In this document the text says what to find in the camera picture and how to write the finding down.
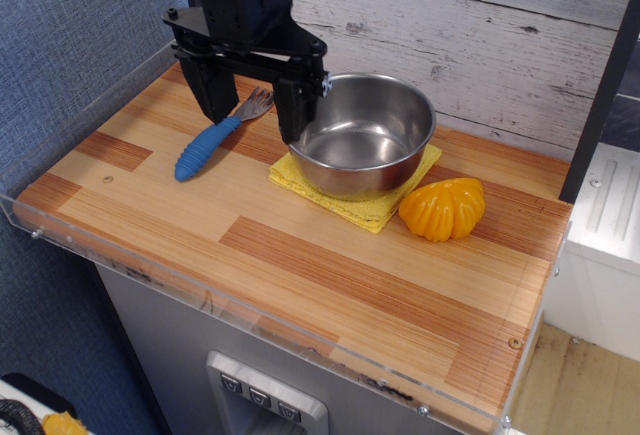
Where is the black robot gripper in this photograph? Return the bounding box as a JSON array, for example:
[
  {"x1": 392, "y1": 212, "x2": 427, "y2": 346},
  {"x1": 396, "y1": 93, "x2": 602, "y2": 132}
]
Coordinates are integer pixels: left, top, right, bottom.
[{"x1": 163, "y1": 0, "x2": 329, "y2": 144}]

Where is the yellow black object bottom left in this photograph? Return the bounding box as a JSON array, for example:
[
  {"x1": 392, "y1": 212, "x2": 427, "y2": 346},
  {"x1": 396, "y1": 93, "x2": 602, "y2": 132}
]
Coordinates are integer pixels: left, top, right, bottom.
[{"x1": 1, "y1": 373, "x2": 90, "y2": 434}]

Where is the clear acrylic table guard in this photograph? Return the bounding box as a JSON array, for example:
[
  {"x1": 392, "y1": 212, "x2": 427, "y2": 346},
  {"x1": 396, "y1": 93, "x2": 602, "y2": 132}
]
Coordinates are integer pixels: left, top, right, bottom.
[{"x1": 1, "y1": 49, "x2": 570, "y2": 434}]

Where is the yellow plastic toy pepper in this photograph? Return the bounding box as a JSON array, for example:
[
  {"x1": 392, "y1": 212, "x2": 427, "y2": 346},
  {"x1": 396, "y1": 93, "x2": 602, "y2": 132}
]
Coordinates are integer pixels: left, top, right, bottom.
[{"x1": 398, "y1": 178, "x2": 486, "y2": 242}]

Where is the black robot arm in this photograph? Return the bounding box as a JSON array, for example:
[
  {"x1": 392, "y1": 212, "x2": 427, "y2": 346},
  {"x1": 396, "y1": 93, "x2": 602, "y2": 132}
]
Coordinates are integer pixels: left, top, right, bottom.
[{"x1": 163, "y1": 0, "x2": 330, "y2": 144}]

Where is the stainless steel pot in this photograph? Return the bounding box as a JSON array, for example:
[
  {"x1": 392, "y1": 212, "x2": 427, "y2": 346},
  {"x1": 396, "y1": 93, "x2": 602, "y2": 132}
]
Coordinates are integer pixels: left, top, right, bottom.
[{"x1": 289, "y1": 73, "x2": 436, "y2": 200}]

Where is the silver toy fridge cabinet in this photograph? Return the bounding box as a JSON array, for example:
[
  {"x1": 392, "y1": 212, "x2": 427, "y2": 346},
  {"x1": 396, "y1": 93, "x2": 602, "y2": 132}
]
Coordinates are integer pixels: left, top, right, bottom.
[{"x1": 98, "y1": 267, "x2": 452, "y2": 434}]

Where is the white toy sink unit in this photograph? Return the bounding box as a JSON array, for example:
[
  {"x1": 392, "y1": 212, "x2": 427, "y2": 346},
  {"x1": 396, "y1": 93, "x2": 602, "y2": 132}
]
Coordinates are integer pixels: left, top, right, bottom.
[{"x1": 543, "y1": 143, "x2": 639, "y2": 360}]

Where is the yellow folded cloth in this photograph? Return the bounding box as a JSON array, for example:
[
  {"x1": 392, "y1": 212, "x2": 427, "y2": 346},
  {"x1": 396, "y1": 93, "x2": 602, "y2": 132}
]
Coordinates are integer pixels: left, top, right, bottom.
[{"x1": 268, "y1": 144, "x2": 442, "y2": 234}]

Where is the blue-handled metal fork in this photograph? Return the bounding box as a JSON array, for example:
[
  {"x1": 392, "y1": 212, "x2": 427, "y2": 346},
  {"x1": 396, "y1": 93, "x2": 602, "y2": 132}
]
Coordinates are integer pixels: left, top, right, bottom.
[{"x1": 174, "y1": 87, "x2": 274, "y2": 182}]

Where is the black vertical frame post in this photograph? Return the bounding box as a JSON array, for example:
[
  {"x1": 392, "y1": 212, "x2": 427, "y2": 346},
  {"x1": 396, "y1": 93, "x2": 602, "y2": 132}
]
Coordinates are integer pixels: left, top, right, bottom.
[{"x1": 559, "y1": 0, "x2": 639, "y2": 204}]

